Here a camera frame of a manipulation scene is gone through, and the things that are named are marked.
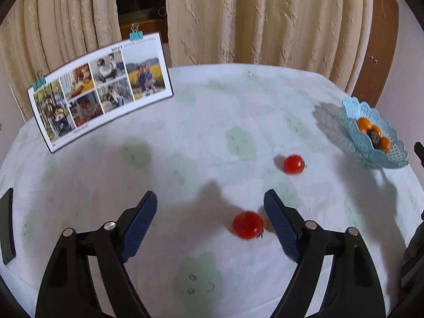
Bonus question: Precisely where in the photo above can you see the beige curtain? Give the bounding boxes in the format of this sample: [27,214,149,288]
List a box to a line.
[166,0,378,91]
[0,0,122,120]

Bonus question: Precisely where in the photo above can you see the photo collage card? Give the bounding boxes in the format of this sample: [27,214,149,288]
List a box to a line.
[27,33,174,154]

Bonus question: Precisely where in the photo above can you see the brown wooden door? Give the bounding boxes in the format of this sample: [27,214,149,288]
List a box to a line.
[350,0,400,108]

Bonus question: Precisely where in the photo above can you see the blue lace plastic basket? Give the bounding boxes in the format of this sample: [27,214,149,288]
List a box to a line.
[342,97,409,169]

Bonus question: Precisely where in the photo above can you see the black rectangular block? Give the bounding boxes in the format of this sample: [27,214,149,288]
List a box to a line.
[1,188,16,265]

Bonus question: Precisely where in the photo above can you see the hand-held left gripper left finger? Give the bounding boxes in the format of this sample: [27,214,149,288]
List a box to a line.
[35,190,158,318]

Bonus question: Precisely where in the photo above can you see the large red tomato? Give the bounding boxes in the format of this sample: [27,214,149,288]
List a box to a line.
[232,211,264,240]

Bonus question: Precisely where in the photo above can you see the tan longan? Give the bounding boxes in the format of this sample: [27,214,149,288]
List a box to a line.
[258,207,275,234]

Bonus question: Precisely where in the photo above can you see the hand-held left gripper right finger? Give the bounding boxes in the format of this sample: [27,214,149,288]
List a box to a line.
[263,189,386,318]

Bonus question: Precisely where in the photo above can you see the white printed tablecloth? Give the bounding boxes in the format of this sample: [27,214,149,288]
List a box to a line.
[0,63,424,318]

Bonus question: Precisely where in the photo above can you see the blue binder clip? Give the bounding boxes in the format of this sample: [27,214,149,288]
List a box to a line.
[129,23,144,41]
[32,70,47,91]

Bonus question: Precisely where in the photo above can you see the small red cherry tomato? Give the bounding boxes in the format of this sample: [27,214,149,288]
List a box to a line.
[283,154,306,175]

